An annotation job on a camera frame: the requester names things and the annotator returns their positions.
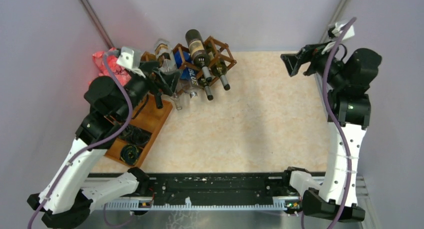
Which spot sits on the clear glass bottle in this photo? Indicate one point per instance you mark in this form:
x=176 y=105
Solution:
x=177 y=100

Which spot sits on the dark green wine bottle front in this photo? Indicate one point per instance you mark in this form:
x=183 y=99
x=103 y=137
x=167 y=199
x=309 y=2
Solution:
x=206 y=87

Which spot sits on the wooden compartment tray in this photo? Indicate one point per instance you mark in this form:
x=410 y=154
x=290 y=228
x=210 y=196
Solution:
x=147 y=117

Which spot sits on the rolled dark belt lower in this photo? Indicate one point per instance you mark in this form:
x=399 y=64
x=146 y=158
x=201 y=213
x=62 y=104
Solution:
x=130 y=154

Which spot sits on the blue square glass bottle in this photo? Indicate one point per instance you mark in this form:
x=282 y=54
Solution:
x=188 y=76

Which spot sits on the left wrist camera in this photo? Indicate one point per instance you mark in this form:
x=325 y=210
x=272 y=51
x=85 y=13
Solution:
x=130 y=59

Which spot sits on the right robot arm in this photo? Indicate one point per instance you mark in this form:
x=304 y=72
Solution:
x=335 y=198

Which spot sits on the pink plastic bag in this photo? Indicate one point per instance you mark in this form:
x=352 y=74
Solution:
x=120 y=72

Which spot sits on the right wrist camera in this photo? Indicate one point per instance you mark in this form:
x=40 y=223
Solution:
x=334 y=31

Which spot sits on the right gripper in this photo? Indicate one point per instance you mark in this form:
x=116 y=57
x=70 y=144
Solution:
x=293 y=61

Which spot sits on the brown wooden wine rack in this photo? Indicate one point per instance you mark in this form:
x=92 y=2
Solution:
x=220 y=49

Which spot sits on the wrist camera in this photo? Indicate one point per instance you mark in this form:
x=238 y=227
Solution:
x=130 y=59
x=334 y=31

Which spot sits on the clear labelled liquor bottle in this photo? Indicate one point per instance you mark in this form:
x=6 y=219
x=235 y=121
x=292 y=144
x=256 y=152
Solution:
x=164 y=55

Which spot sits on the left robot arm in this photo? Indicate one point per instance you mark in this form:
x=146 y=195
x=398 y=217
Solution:
x=64 y=203

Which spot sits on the dark green wine bottle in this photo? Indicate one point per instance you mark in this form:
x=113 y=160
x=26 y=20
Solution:
x=219 y=68
x=206 y=87

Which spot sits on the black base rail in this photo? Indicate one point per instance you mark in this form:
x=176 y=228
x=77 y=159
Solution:
x=294 y=190

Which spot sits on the rolled dark belt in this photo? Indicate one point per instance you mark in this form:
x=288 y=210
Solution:
x=130 y=154
x=135 y=136

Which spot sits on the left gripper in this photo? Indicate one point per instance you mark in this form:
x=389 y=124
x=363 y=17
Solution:
x=169 y=81

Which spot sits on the rolled dark belt upper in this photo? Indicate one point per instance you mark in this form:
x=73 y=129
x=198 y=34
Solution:
x=135 y=136

